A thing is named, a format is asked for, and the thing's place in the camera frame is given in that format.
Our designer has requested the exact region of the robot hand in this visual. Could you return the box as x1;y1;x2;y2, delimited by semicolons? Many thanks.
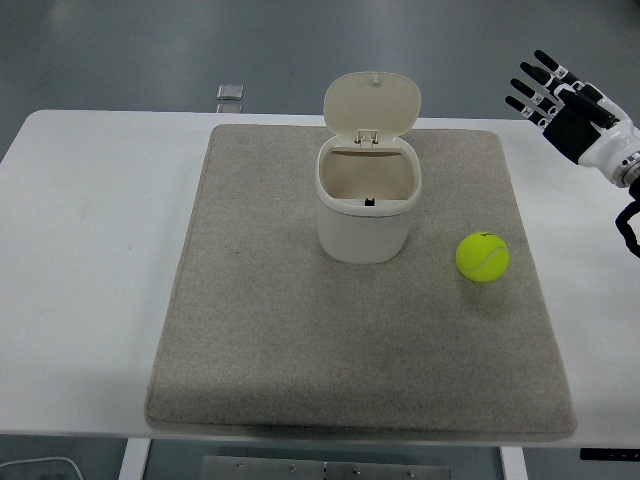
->
504;48;640;188

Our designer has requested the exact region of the yellow tennis ball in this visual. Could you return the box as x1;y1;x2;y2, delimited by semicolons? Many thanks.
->
455;231;511;284

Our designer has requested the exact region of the cream lidded bin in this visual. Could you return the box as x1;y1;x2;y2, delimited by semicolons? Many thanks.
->
314;71;424;265

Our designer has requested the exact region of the black table control panel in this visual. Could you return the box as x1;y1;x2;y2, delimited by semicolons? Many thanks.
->
579;448;640;462

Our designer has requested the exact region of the beige felt mat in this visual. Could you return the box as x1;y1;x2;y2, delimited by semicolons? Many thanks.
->
143;123;578;441

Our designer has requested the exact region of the white table leg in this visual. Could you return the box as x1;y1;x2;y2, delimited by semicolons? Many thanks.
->
499;446;526;480
118;438;151;480

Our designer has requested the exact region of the grey metal plate with screws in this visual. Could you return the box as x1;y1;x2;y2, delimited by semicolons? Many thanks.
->
201;454;451;480

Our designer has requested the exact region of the white cable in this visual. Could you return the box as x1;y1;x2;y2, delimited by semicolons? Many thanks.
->
0;455;84;480

